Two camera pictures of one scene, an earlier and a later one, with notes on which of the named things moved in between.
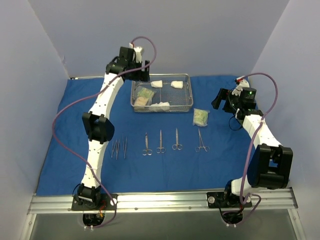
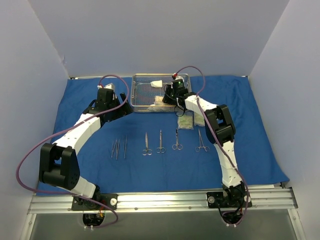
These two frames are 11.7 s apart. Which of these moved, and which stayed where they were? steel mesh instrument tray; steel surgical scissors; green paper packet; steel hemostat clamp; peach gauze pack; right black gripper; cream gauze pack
Moved: right black gripper; green paper packet; peach gauze pack
Stayed: steel surgical scissors; steel hemostat clamp; steel mesh instrument tray; cream gauze pack
